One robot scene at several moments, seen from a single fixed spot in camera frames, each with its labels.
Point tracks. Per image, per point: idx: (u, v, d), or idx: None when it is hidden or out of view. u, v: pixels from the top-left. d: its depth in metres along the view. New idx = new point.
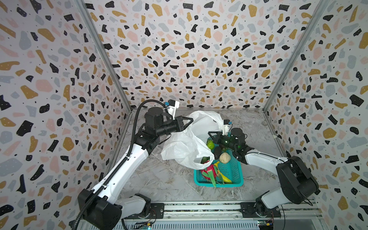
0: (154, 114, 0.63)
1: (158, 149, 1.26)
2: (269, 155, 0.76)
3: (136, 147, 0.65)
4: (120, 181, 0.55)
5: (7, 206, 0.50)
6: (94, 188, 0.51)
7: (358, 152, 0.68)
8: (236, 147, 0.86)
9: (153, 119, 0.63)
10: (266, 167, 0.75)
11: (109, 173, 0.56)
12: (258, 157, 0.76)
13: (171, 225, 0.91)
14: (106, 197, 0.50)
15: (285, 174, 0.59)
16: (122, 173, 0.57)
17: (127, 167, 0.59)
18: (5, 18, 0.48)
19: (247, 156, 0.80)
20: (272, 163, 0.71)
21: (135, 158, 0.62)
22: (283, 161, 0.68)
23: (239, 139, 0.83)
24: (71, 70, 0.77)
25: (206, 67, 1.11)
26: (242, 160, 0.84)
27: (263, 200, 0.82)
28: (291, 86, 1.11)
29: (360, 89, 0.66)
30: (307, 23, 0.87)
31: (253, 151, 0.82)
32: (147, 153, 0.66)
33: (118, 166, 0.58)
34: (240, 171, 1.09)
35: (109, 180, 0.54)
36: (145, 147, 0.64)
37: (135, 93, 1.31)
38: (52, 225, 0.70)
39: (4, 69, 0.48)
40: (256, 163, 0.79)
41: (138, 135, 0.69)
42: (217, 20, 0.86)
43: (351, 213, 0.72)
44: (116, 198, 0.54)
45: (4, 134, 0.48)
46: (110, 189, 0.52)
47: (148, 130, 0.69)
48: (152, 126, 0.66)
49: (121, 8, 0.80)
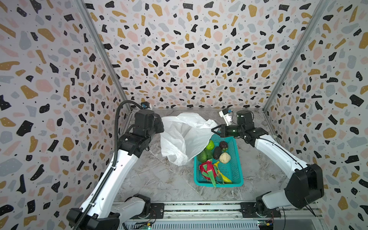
0: (145, 113, 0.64)
1: (159, 149, 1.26)
2: (287, 153, 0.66)
3: (122, 153, 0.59)
4: (109, 194, 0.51)
5: (7, 206, 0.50)
6: (82, 207, 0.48)
7: (358, 152, 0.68)
8: (244, 128, 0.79)
9: (144, 117, 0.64)
10: (278, 162, 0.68)
11: (96, 188, 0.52)
12: (272, 149, 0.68)
13: (171, 226, 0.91)
14: (97, 215, 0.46)
15: (301, 183, 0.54)
16: (111, 185, 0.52)
17: (115, 178, 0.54)
18: (5, 18, 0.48)
19: (258, 142, 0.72)
20: (288, 164, 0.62)
21: (122, 166, 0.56)
22: (302, 167, 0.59)
23: (246, 117, 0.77)
24: (71, 70, 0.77)
25: (206, 67, 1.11)
26: (250, 141, 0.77)
27: (263, 199, 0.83)
28: (291, 87, 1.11)
29: (360, 89, 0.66)
30: (307, 23, 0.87)
31: (269, 139, 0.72)
32: (136, 158, 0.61)
33: (104, 178, 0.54)
34: (240, 171, 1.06)
35: (97, 196, 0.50)
36: (132, 153, 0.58)
37: (135, 93, 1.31)
38: (52, 225, 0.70)
39: (4, 69, 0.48)
40: (268, 153, 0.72)
41: (122, 139, 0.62)
42: (217, 20, 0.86)
43: (351, 213, 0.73)
44: (109, 211, 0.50)
45: (4, 134, 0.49)
46: (99, 206, 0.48)
47: (136, 132, 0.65)
48: (141, 125, 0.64)
49: (121, 8, 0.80)
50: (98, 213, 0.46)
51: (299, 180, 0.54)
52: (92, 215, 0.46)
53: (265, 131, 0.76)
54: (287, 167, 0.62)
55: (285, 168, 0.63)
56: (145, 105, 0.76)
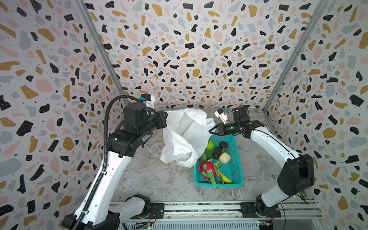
0: (135, 109, 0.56)
1: (159, 149, 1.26)
2: (281, 144, 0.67)
3: (113, 155, 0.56)
4: (103, 200, 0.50)
5: (7, 206, 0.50)
6: (76, 213, 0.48)
7: (358, 152, 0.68)
8: (240, 121, 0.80)
9: (134, 112, 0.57)
10: (271, 154, 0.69)
11: (88, 194, 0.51)
12: (267, 140, 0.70)
13: (171, 226, 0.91)
14: (91, 222, 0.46)
15: (292, 171, 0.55)
16: (104, 190, 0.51)
17: (107, 183, 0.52)
18: (5, 18, 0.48)
19: (254, 132, 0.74)
20: (281, 154, 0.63)
21: (113, 170, 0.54)
22: (293, 156, 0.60)
23: (240, 111, 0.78)
24: (71, 70, 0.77)
25: (206, 67, 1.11)
26: (246, 133, 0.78)
27: (262, 197, 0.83)
28: (291, 87, 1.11)
29: (360, 89, 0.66)
30: (307, 23, 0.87)
31: (264, 131, 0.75)
32: (128, 158, 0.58)
33: (96, 183, 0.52)
34: (240, 171, 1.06)
35: (90, 203, 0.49)
36: (122, 155, 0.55)
37: (135, 93, 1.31)
38: (52, 225, 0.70)
39: (4, 68, 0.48)
40: (262, 145, 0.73)
41: (111, 139, 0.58)
42: (217, 20, 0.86)
43: (351, 213, 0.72)
44: (105, 214, 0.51)
45: (4, 134, 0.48)
46: (93, 213, 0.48)
47: (127, 129, 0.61)
48: (132, 122, 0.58)
49: (121, 8, 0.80)
50: (93, 220, 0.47)
51: (291, 169, 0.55)
52: (87, 223, 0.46)
53: (262, 124, 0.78)
54: (281, 157, 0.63)
55: (279, 159, 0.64)
56: (143, 97, 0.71)
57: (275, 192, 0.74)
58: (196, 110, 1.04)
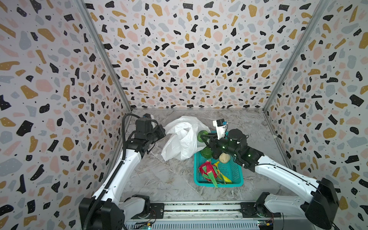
0: (145, 120, 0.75)
1: (159, 149, 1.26)
2: (293, 174, 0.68)
3: (130, 152, 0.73)
4: (120, 184, 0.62)
5: (7, 206, 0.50)
6: (96, 194, 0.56)
7: (358, 152, 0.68)
8: (240, 154, 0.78)
9: (144, 124, 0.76)
10: (288, 185, 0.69)
11: (108, 178, 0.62)
12: (277, 172, 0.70)
13: (170, 226, 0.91)
14: (110, 199, 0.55)
15: (326, 210, 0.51)
16: (120, 176, 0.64)
17: (124, 170, 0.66)
18: (5, 17, 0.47)
19: (259, 167, 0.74)
20: (300, 187, 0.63)
21: (130, 161, 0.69)
22: (315, 187, 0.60)
23: (241, 143, 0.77)
24: (71, 70, 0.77)
25: (206, 67, 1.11)
26: (249, 166, 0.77)
27: (267, 205, 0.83)
28: (291, 86, 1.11)
29: (360, 88, 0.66)
30: (307, 22, 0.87)
31: (268, 162, 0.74)
32: (140, 156, 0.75)
33: (116, 169, 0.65)
34: (240, 171, 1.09)
35: (110, 184, 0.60)
36: (137, 151, 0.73)
37: (135, 93, 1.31)
38: (52, 225, 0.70)
39: (3, 68, 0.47)
40: (272, 177, 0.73)
41: (129, 141, 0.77)
42: (217, 20, 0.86)
43: (351, 213, 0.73)
44: (119, 200, 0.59)
45: (4, 134, 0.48)
46: (112, 192, 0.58)
47: (138, 136, 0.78)
48: (142, 130, 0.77)
49: (121, 8, 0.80)
50: (112, 197, 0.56)
51: (322, 206, 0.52)
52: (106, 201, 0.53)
53: (261, 153, 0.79)
54: (302, 191, 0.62)
55: (302, 193, 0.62)
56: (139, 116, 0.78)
57: (283, 205, 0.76)
58: (190, 120, 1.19)
